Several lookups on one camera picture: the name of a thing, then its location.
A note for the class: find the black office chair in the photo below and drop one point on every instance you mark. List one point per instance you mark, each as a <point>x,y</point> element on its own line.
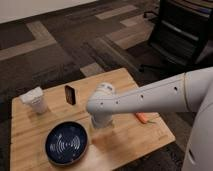
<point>181,34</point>

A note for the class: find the dark blue ceramic bowl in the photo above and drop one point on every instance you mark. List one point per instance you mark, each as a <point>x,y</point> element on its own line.
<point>66,143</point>

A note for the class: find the white paper cup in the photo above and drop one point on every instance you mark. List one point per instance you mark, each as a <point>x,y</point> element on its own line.
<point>35,99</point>

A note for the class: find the orange carrot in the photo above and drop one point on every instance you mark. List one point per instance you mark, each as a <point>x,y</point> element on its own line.
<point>142,118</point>

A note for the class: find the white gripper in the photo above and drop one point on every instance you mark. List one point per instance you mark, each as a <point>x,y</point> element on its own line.
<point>101,120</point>

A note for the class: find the dark brown phone-like block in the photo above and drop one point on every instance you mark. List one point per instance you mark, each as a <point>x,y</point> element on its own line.
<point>70,95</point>

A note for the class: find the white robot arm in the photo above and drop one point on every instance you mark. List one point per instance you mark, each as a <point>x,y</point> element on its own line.
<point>186,92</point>

